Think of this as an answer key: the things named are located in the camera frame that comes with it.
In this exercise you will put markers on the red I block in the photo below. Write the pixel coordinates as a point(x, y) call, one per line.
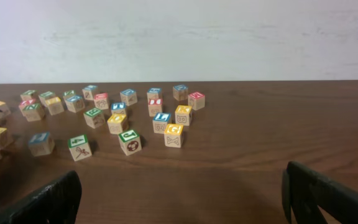
point(155, 106)

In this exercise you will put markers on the blue 2 block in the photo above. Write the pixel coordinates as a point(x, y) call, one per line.
point(41, 144)

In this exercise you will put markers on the yellow G block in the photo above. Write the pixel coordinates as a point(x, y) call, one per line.
point(173, 135)

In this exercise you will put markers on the green B block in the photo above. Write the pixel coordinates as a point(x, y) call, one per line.
point(94, 118)

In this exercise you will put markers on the yellow K block right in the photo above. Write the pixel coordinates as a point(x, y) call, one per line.
point(183, 115)

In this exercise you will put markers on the blue J block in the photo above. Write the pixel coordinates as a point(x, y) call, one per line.
point(90, 91)

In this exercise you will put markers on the blue D block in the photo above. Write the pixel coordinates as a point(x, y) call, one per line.
point(128, 96)

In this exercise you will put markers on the blue S block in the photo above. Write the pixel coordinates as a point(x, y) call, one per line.
point(154, 93)

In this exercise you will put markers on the green N block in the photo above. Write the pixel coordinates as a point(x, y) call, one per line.
point(34, 112)

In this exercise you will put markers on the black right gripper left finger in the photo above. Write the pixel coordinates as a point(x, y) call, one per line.
point(55, 202)

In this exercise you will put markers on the blue Q block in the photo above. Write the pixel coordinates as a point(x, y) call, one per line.
point(180, 92)

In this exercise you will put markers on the red U block far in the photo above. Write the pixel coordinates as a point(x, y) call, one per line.
point(101, 101)

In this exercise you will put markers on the blue P block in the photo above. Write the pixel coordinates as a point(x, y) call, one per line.
point(75, 103)

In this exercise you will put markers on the green L block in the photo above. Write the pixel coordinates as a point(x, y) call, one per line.
point(46, 96)

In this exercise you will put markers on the blue L block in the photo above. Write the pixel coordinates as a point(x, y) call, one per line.
point(160, 122)

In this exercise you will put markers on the green J block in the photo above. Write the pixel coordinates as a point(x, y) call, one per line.
point(130, 142)

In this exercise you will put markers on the blue T block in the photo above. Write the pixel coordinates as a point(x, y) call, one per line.
point(118, 108)

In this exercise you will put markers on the green Z block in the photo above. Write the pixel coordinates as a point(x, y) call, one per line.
point(68, 94)

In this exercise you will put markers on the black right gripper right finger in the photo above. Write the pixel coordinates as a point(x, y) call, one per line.
point(305, 193)

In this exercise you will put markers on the red M block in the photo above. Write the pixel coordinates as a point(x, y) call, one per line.
point(196, 100)

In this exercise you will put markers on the green 4 block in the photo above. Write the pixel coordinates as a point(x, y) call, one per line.
point(79, 147)

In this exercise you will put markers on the green T block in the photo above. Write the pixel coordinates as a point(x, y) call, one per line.
point(29, 95)

